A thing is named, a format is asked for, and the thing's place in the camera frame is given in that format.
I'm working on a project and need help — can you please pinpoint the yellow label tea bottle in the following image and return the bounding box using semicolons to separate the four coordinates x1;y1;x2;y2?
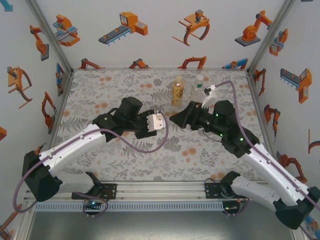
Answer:
170;79;187;107

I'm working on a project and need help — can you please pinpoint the clear bottle dark green label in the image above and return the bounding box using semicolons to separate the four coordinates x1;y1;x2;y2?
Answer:
190;79;206;103

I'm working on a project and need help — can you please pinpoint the floral patterned table mat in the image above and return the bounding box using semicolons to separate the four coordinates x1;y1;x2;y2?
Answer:
51;68;272;182

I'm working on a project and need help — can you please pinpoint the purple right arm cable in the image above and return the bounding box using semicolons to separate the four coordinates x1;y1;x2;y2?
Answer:
214;80;320;240

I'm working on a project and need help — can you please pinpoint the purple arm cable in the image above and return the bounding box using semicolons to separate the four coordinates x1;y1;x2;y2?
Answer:
13;110;170;214
214;80;320;240

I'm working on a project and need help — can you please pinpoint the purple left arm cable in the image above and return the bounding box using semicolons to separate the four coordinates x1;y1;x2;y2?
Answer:
13;110;170;214

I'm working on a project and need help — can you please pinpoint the aluminium frame side rail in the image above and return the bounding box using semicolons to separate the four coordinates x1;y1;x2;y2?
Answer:
47;69;75;151
246;69;278;156

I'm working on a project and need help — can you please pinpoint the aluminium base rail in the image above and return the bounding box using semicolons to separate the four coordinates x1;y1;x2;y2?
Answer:
23;181;266;201

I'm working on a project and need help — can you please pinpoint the white slotted cable duct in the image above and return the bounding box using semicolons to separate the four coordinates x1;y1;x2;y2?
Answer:
34;201;226;213

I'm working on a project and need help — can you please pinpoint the thin purple base cable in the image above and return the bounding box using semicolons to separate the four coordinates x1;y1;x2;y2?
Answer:
223;198;251;218
71;192;110;219

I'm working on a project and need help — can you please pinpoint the aluminium frame post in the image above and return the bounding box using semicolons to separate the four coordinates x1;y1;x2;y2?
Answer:
24;0;75;73
246;0;298;75

